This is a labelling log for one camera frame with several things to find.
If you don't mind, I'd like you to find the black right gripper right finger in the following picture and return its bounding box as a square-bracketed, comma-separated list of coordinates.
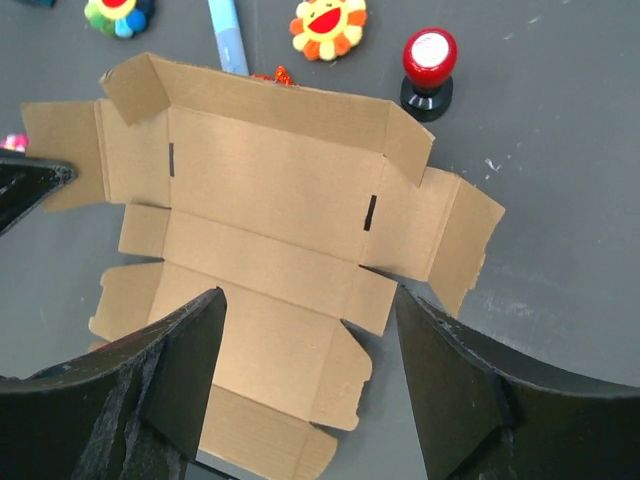
[395, 287, 639, 479]

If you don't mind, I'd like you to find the red black stamp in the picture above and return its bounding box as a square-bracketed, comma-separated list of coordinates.
[400, 27, 458, 122]

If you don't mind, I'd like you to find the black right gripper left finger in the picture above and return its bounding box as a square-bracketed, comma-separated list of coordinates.
[1, 288, 227, 479]

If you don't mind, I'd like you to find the orange plush flower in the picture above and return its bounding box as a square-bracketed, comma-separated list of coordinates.
[289, 0, 368, 62]

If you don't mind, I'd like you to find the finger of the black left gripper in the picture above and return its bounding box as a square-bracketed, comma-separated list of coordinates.
[0, 149, 77, 235]

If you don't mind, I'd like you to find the orange red small toy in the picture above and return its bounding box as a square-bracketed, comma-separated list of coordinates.
[252, 65, 297, 86]

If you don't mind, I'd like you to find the brown cardboard box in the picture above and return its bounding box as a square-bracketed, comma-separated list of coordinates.
[22, 53, 505, 479]

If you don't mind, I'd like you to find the rainbow plush flower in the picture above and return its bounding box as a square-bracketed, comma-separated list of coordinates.
[84, 0, 155, 39]

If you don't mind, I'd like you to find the light blue stick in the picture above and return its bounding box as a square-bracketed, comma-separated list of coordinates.
[208, 0, 249, 76]

